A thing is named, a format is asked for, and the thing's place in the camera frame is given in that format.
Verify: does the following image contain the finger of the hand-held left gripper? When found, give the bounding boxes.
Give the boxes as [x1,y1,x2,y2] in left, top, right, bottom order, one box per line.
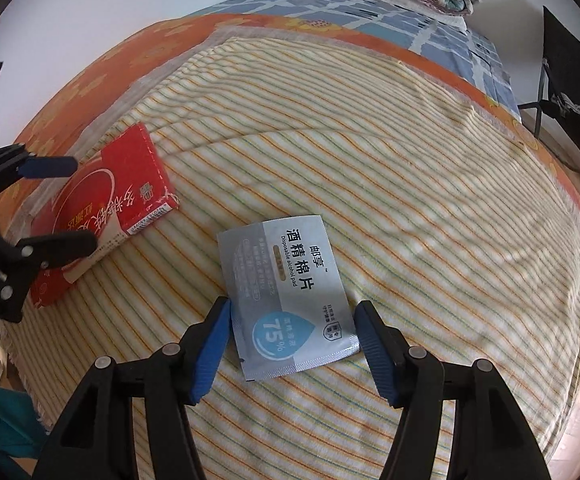
[0,143,78,212]
[4,229,109,292]

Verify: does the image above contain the orange bed sheet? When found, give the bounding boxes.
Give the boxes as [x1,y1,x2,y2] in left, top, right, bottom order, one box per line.
[0,12,580,222]

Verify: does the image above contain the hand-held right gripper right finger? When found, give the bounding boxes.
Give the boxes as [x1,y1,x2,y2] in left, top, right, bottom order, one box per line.
[353,300,554,480]

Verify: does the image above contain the red cardboard box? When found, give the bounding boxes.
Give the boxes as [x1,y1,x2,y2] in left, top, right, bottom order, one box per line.
[17,122,181,309]

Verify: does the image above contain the grey alcohol pad sachet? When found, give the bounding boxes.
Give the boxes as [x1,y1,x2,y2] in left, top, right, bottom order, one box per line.
[217,214,362,381]

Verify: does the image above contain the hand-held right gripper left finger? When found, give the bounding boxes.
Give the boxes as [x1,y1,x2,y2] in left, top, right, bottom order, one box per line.
[30,297,233,480]

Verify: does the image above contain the black folding chair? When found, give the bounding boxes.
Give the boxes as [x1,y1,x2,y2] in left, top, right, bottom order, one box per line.
[517,6,580,232]

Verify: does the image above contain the striped yellow blanket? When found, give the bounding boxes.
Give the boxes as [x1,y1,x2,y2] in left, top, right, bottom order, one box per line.
[2,35,580,480]

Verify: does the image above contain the blue patchwork sheet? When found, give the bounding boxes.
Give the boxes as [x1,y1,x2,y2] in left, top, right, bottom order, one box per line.
[205,0,524,122]

